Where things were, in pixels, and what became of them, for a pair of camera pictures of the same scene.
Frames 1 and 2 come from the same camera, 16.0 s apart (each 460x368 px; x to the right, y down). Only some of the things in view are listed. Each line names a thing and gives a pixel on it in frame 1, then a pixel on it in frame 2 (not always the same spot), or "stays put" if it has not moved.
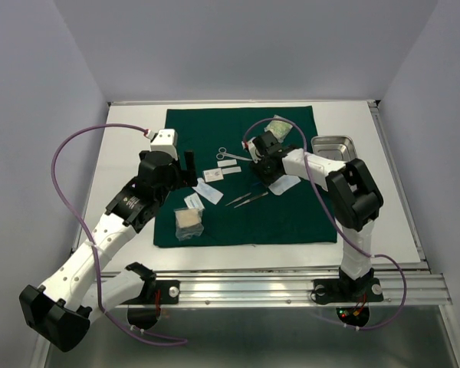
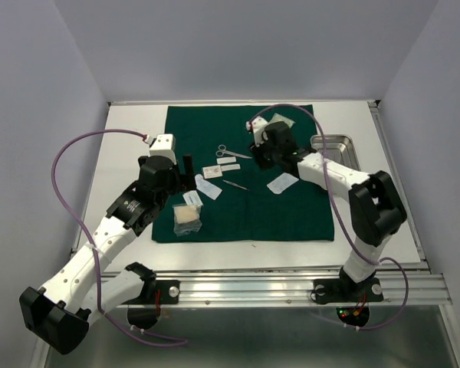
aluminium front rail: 400,287 stays put
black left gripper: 191,170 stays put
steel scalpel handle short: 238,199 → 236,185
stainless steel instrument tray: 336,147 stays put
